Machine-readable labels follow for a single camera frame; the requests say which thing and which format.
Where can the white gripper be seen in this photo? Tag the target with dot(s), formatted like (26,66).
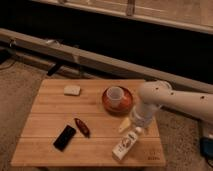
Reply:
(141,116)

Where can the white plastic bottle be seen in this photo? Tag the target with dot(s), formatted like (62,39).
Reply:
(126,143)

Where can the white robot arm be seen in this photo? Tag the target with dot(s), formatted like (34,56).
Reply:
(155,94)

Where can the orange bowl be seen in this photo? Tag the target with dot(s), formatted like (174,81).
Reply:
(125,105)

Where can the white plastic cup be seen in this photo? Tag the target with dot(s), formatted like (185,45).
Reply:
(114,95)

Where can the dark red oblong object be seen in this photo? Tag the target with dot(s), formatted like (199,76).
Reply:
(82,127)

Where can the wooden table board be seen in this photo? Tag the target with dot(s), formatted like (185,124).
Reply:
(52,111)

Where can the black rectangular phone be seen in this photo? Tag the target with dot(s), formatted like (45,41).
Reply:
(63,139)

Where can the blue object on floor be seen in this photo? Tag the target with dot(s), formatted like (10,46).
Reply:
(206,148)

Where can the long grey rail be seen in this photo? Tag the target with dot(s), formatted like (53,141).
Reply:
(97,61)

